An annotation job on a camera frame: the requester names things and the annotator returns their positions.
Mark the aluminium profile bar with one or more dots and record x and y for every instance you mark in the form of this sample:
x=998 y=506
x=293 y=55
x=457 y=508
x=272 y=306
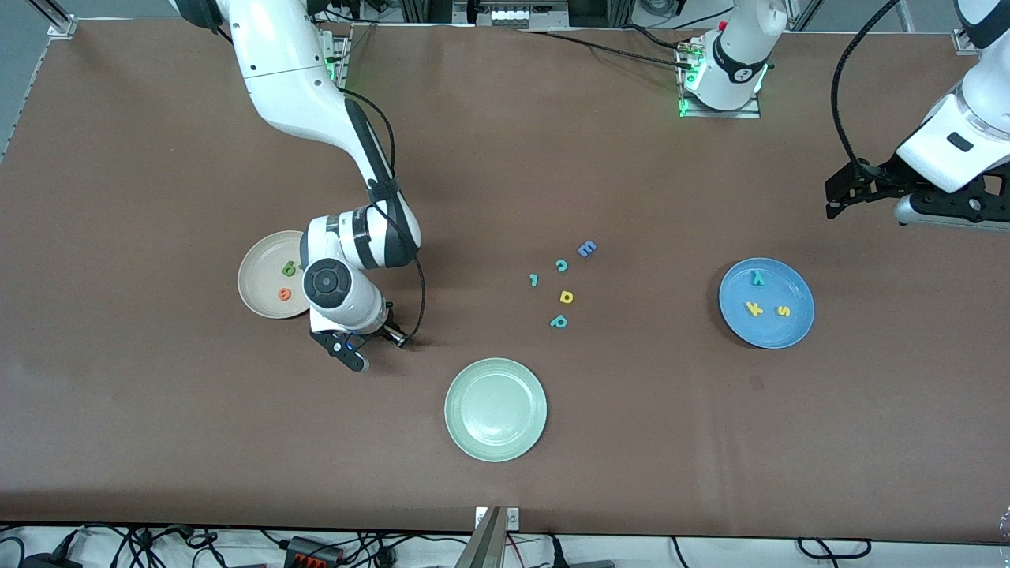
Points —
x=483 y=548

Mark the blue round plate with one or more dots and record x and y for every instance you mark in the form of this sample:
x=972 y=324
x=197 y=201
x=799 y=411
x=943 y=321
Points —
x=769 y=331

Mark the grey equipment box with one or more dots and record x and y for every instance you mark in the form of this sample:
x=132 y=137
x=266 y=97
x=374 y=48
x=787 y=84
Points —
x=509 y=16

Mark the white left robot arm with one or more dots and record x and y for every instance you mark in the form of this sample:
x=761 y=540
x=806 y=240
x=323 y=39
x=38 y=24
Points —
x=734 y=47

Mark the black red power strip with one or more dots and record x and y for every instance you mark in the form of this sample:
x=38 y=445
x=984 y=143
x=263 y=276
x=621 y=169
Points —
x=312 y=552

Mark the blue foam letter E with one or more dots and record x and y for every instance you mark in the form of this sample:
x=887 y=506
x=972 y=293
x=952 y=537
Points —
x=586 y=249

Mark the black power adapter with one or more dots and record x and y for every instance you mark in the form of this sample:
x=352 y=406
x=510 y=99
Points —
x=47 y=562

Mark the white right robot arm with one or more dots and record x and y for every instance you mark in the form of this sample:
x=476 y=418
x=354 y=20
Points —
x=284 y=71

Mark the aluminium frame post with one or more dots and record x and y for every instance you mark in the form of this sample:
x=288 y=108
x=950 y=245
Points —
x=966 y=39
x=59 y=24

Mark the black plug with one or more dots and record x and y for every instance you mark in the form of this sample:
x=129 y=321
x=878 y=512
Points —
x=555 y=552

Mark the teal foam letter P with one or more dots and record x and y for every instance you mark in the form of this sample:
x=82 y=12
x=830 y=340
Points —
x=553 y=323

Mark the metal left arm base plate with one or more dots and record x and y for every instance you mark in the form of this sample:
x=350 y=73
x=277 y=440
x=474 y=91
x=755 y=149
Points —
x=722 y=113

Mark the pale green round plate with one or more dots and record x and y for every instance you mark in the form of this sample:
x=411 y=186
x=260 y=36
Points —
x=495 y=410

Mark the brown table mat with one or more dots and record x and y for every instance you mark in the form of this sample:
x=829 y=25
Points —
x=158 y=434

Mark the beige round plate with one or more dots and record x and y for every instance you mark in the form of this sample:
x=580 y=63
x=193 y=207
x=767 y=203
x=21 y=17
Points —
x=264 y=276

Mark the yellow foam letter K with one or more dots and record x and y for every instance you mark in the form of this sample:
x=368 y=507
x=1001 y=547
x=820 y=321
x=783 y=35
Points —
x=753 y=308

